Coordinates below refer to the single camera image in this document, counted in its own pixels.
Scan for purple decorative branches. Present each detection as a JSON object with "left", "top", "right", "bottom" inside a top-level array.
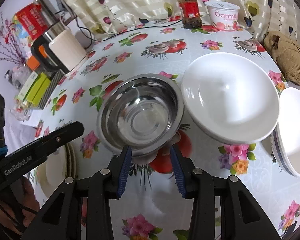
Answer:
[{"left": 0, "top": 12, "right": 28, "bottom": 65}]

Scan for clear plastic bag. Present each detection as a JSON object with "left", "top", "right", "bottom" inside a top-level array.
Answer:
[{"left": 5, "top": 65, "right": 30, "bottom": 90}]

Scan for clear glass mug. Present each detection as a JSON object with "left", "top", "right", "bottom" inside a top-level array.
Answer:
[{"left": 10, "top": 101, "right": 33, "bottom": 121}]

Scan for person's left hand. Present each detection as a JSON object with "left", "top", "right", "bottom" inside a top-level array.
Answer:
[{"left": 20, "top": 181, "right": 40, "bottom": 214}]

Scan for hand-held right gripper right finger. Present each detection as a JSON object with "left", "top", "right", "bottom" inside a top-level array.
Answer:
[{"left": 170, "top": 145, "right": 282, "bottom": 240}]

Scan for slim white and green box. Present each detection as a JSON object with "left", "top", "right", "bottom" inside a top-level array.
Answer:
[{"left": 17, "top": 71, "right": 40, "bottom": 100}]

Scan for white yogurt cup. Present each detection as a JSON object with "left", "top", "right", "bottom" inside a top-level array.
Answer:
[{"left": 205, "top": 1, "right": 240, "bottom": 32}]

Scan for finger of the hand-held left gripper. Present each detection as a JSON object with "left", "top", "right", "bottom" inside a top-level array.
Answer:
[{"left": 43, "top": 121, "right": 85, "bottom": 157}]

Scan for brown burlap bag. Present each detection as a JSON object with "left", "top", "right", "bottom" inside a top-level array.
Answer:
[{"left": 263, "top": 31, "right": 300, "bottom": 87}]

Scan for lime green box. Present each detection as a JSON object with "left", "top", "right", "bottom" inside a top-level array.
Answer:
[{"left": 22, "top": 72, "right": 52, "bottom": 107}]

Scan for colourful cartoon picture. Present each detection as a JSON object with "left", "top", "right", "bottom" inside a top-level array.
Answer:
[{"left": 11, "top": 14, "right": 34, "bottom": 45}]

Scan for red cardboard box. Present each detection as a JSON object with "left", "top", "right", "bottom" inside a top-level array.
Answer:
[{"left": 15, "top": 4, "right": 49, "bottom": 40}]

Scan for black and white striped tray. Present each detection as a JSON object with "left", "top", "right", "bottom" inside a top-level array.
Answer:
[{"left": 38, "top": 70, "right": 65, "bottom": 110}]

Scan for chili sauce glass jar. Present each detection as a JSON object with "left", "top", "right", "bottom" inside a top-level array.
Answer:
[{"left": 174, "top": 0, "right": 202, "bottom": 29}]

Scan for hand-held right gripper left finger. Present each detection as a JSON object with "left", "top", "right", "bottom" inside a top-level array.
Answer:
[{"left": 25, "top": 145, "right": 133, "bottom": 240}]

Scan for dark glass jar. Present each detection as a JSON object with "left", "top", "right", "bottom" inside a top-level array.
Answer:
[{"left": 4, "top": 69, "right": 15, "bottom": 83}]

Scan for orange box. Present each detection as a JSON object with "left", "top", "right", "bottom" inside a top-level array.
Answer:
[{"left": 27, "top": 55, "right": 43, "bottom": 70}]

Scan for cream curtain with heart print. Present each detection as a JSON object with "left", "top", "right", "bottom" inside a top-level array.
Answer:
[{"left": 46, "top": 0, "right": 300, "bottom": 45}]

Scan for white electric kettle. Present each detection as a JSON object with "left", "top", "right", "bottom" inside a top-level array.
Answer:
[{"left": 30, "top": 21, "right": 88, "bottom": 77}]

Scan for black power cable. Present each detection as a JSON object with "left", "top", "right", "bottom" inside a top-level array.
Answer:
[{"left": 77, "top": 17, "right": 183, "bottom": 50}]

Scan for white shelf cloth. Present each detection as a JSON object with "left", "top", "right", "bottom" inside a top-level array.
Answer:
[{"left": 20, "top": 105, "right": 56, "bottom": 129}]

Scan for stainless steel bowl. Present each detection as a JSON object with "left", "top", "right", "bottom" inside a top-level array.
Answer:
[{"left": 97, "top": 74, "right": 185, "bottom": 157}]

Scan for white bowl with blue stripe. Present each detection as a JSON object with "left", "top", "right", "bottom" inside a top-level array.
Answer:
[
  {"left": 181, "top": 52, "right": 280, "bottom": 145},
  {"left": 271, "top": 87, "right": 300, "bottom": 178}
]

